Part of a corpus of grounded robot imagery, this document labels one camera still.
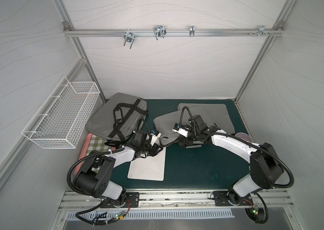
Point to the green table mat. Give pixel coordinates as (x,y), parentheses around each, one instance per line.
(208,167)

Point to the white wire basket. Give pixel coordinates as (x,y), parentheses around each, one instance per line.
(60,121)

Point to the silver laptop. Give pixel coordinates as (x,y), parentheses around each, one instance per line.
(149,168)

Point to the aluminium front rail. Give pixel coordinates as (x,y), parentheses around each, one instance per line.
(199,199)

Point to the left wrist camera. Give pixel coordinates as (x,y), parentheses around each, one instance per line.
(154,136)

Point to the grey laptop sleeve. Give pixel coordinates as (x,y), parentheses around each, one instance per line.
(165,123)
(217,112)

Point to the aluminium crossbar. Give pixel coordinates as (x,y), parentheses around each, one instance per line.
(169,32)

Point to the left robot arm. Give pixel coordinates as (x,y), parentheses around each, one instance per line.
(91,175)

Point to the green checkered cloth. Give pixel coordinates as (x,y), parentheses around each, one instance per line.
(94,142)

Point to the metal hook clamp middle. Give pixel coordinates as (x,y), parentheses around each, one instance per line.
(159,31)

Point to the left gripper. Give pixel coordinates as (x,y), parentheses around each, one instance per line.
(154,148)

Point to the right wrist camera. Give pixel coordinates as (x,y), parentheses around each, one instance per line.
(181,129)

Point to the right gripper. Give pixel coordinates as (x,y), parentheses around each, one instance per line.
(185,141)

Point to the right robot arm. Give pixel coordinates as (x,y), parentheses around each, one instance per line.
(266,169)

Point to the metal hook clamp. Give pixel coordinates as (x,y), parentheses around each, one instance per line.
(129,37)
(159,31)
(261,32)

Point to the grey laptop sleeve front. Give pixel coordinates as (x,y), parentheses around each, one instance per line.
(165,123)

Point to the pink bowl with snacks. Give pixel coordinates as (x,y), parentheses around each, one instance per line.
(244,136)

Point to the grey laptop sleeve back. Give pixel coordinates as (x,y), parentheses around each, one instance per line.
(217,112)

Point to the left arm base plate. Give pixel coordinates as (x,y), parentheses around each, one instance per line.
(125,200)

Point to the metal hook small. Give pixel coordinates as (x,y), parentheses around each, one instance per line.
(191,31)

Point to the metal hook clamp right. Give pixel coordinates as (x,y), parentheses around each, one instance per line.
(261,32)

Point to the grey laptop bag with strap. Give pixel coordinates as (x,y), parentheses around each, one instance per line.
(118,117)

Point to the metal hook clamp left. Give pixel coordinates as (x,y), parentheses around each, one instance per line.
(129,37)

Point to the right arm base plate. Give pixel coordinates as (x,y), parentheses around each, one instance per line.
(225,198)

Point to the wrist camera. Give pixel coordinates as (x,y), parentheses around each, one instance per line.
(181,129)
(154,136)

